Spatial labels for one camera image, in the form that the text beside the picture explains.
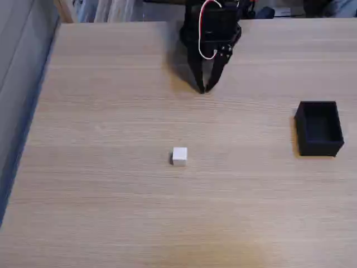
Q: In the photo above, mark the white block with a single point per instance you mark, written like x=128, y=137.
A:
x=180, y=156

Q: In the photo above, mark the black open box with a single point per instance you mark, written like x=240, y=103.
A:
x=319, y=128

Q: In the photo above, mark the dark blue object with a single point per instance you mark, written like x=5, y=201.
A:
x=265, y=12

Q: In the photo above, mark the pale curtain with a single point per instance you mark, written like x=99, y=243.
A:
x=117, y=9

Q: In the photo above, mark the blue grey cloth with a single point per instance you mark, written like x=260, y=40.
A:
x=340, y=8

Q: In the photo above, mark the wooden post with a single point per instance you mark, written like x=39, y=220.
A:
x=64, y=11

